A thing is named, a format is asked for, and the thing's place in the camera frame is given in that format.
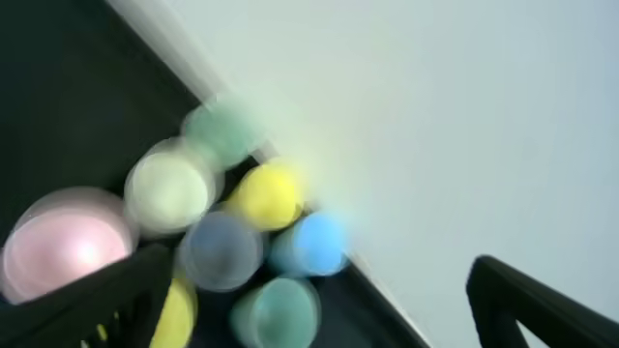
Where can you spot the pink cup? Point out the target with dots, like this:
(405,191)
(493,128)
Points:
(63,241)

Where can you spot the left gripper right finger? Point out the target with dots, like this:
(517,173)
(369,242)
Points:
(498,299)

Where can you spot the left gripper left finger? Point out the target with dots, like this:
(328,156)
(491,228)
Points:
(97,299)

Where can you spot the blue cup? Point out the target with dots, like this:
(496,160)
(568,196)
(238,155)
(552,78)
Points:
(312,244)

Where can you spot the grey cup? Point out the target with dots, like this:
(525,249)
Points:
(220,251)

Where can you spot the white cup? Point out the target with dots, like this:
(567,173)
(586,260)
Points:
(169,191)

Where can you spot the yellow cup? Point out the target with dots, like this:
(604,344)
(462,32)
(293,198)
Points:
(179,314)
(268,195)

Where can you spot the green cup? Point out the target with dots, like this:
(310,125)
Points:
(278,314)
(225,128)

